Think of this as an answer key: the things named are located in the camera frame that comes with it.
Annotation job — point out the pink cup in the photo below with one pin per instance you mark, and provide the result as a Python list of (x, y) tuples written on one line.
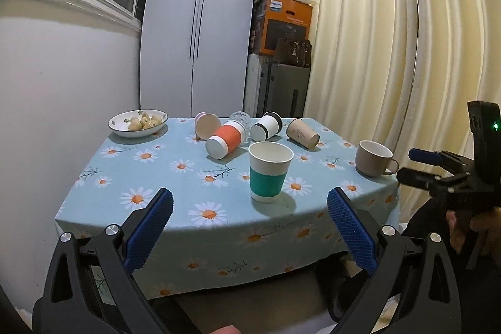
[(206, 126)]

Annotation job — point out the person's dark clothing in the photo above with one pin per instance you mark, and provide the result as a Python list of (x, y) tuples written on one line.
[(424, 218)]

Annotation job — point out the clear glass cup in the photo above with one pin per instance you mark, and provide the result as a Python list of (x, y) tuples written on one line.
[(240, 118)]

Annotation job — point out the brown handbag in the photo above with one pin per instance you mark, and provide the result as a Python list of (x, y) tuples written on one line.
[(291, 52)]

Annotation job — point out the person's right hand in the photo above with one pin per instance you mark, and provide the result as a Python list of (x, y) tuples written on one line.
[(458, 230)]

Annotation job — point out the orange banded white cup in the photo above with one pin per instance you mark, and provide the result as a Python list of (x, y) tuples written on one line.
[(229, 136)]

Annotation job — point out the teal banded white cup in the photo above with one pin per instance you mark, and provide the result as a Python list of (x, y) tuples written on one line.
[(268, 181)]

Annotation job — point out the beige mug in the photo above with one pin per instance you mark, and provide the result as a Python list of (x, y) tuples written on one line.
[(368, 163)]

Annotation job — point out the white floral bowl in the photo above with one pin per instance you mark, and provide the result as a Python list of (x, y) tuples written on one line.
[(121, 126)]

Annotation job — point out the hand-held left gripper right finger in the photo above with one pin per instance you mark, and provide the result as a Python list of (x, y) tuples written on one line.
[(352, 232)]

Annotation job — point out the white wardrobe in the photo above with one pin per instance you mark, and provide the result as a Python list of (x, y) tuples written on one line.
[(176, 25)]

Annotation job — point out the orange cardboard box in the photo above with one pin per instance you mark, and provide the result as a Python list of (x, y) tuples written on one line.
[(283, 25)]

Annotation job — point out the beige paper cup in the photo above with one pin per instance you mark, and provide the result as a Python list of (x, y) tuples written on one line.
[(301, 132)]

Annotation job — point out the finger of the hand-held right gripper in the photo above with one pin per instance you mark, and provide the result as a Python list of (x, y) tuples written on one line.
[(417, 177), (428, 156)]

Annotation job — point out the pile of pale round fruits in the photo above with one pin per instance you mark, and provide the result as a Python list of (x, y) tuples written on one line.
[(146, 121)]

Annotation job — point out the blue daisy print tablecloth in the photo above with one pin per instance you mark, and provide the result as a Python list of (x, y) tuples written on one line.
[(176, 181)]

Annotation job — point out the black chair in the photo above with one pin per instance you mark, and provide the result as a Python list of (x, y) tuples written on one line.
[(332, 287)]

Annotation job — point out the grey suitcase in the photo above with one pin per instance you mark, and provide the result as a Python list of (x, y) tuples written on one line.
[(285, 91)]

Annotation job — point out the black banded white cup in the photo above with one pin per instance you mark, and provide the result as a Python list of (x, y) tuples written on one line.
[(268, 126)]

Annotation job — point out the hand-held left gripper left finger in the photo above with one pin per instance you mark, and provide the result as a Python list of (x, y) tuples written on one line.
[(148, 228)]

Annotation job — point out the cream curtain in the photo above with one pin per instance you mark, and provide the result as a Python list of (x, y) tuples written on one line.
[(372, 44)]

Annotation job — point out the person's left hand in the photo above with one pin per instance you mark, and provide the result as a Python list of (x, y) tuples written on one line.
[(226, 330)]

